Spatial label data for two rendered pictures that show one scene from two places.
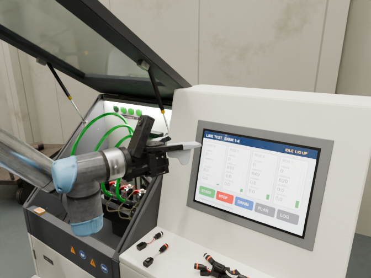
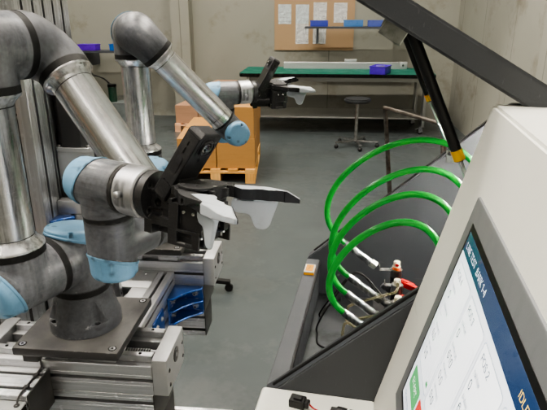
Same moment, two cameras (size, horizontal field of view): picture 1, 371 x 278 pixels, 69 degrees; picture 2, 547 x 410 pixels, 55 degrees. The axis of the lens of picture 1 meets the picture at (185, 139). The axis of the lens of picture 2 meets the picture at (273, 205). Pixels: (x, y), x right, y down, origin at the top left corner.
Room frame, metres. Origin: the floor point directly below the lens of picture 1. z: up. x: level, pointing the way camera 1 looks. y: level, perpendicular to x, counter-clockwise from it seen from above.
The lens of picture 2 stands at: (0.51, -0.56, 1.68)
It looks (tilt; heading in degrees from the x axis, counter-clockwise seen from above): 20 degrees down; 68
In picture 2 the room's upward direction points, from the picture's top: straight up
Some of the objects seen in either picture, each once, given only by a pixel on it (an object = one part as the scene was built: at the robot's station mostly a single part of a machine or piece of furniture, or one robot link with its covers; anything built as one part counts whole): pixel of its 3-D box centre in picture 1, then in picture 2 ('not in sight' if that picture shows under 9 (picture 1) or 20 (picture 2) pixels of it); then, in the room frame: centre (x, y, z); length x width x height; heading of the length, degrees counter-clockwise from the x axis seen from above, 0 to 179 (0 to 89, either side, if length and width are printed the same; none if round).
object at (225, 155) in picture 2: not in sight; (220, 133); (2.23, 5.14, 0.40); 1.32 x 0.94 x 0.79; 61
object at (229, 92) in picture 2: not in sight; (221, 94); (1.02, 1.09, 1.43); 0.11 x 0.08 x 0.09; 178
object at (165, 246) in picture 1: (156, 254); not in sight; (0.82, 0.11, 0.99); 0.12 x 0.02 x 0.02; 145
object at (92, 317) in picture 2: not in sight; (84, 300); (0.52, 0.53, 1.09); 0.15 x 0.15 x 0.10
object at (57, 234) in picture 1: (69, 242); (299, 335); (1.04, 0.53, 0.87); 0.62 x 0.04 x 0.16; 56
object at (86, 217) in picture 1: (83, 207); (119, 241); (0.58, 0.25, 1.34); 0.11 x 0.08 x 0.11; 36
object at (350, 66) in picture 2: not in sight; (334, 95); (4.50, 6.62, 0.51); 2.81 x 1.12 x 1.02; 152
